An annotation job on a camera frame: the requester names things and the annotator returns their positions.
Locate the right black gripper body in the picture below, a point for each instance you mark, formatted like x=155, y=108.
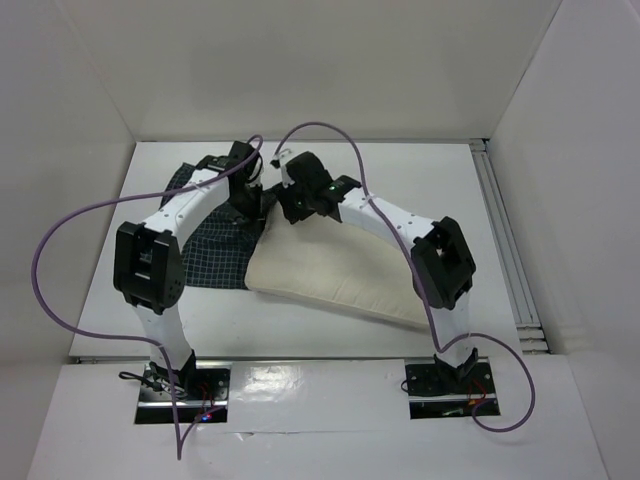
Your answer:
x=289, y=207

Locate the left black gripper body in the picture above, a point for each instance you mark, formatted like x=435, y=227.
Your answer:
x=248, y=203

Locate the dark plaid pillowcase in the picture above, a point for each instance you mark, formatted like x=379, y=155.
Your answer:
x=217, y=254

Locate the cream pillow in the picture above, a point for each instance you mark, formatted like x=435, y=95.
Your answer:
x=334, y=266

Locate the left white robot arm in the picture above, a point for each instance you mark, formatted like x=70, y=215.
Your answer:
x=148, y=265

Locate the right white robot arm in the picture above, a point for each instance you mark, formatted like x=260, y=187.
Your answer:
x=439, y=258

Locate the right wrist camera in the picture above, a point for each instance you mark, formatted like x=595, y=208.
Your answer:
x=280, y=158

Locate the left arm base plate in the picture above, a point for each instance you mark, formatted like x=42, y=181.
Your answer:
x=207, y=396

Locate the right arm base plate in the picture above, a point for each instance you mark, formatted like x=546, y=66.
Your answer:
x=430, y=396

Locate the aluminium rail right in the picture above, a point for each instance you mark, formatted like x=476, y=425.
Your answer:
x=530, y=331

